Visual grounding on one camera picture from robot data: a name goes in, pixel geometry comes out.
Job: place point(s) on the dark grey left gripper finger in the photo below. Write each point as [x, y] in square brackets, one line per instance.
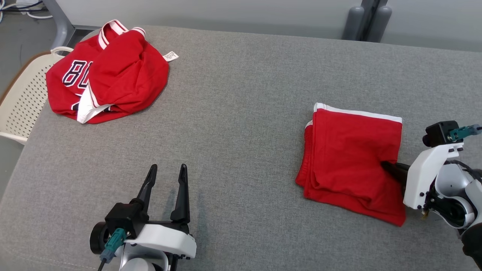
[147, 188]
[182, 203]

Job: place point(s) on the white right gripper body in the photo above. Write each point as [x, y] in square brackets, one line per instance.
[421, 180]

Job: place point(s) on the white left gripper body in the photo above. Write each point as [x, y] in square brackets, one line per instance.
[165, 237]

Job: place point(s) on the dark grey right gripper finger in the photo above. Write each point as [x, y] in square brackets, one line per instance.
[399, 171]

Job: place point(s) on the red shorts with white stripe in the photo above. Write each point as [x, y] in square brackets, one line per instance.
[350, 158]

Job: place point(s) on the red basketball jersey white trim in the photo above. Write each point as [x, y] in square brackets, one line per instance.
[124, 75]

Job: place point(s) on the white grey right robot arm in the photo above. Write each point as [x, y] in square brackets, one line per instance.
[452, 184]

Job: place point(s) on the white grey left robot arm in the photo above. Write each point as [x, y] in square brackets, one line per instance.
[139, 261]

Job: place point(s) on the cream perforated laundry basket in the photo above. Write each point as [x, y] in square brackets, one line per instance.
[22, 101]

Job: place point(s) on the grey cylindrical bumper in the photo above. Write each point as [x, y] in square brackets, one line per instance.
[353, 22]

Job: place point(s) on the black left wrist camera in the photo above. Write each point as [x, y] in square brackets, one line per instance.
[122, 218]

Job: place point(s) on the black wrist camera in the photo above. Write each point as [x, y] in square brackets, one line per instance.
[122, 218]
[437, 133]

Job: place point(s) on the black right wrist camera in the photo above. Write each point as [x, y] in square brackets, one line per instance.
[437, 133]

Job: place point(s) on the grey metal frame leg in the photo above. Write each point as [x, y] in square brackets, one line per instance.
[60, 22]

